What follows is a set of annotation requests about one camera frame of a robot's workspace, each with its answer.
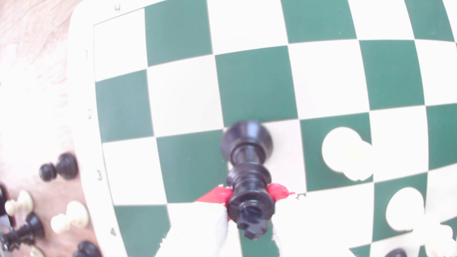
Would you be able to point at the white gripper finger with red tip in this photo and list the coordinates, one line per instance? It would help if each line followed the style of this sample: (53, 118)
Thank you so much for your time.
(307, 232)
(192, 232)

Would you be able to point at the black king chess piece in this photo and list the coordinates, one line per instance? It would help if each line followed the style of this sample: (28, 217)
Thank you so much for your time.
(250, 210)

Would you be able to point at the white pawn chess piece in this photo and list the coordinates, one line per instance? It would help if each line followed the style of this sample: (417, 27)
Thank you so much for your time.
(75, 214)
(23, 201)
(344, 151)

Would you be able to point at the black pawn chess piece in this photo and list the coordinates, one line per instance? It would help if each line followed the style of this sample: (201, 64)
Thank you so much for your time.
(395, 253)
(66, 166)

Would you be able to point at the white tall chess piece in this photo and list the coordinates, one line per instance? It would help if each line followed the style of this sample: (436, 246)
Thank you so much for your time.
(405, 209)

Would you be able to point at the green and white chess board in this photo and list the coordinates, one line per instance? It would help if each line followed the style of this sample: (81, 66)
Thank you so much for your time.
(257, 82)

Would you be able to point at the black queen chess piece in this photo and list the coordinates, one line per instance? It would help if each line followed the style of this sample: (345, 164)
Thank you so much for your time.
(34, 225)

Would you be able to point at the black bar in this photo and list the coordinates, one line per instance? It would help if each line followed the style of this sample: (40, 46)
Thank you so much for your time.
(3, 200)

